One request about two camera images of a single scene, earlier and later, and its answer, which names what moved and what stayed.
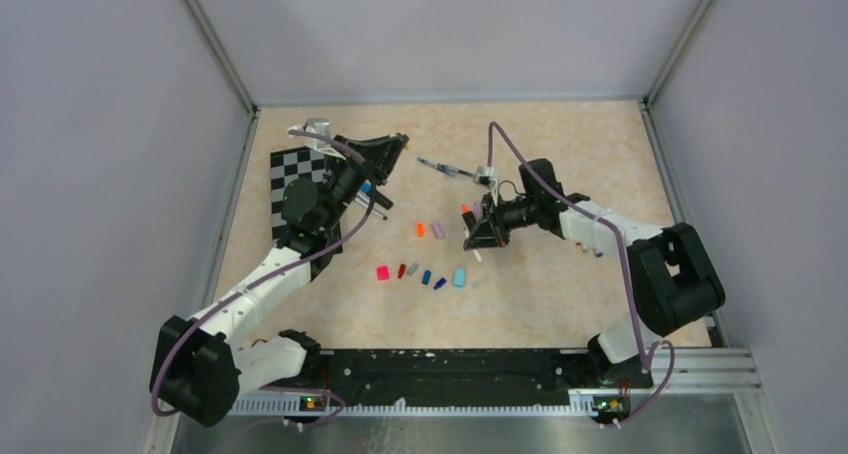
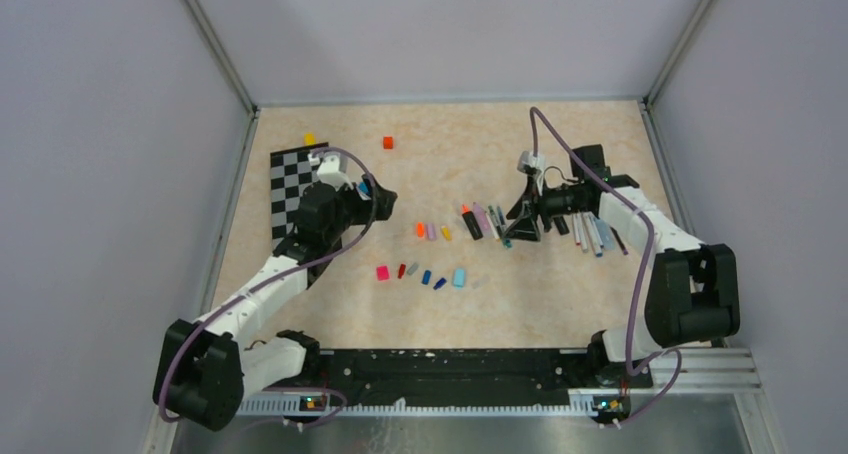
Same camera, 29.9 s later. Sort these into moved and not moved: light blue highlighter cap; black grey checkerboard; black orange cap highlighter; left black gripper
Moved: left black gripper
Not moved: black grey checkerboard; black orange cap highlighter; light blue highlighter cap
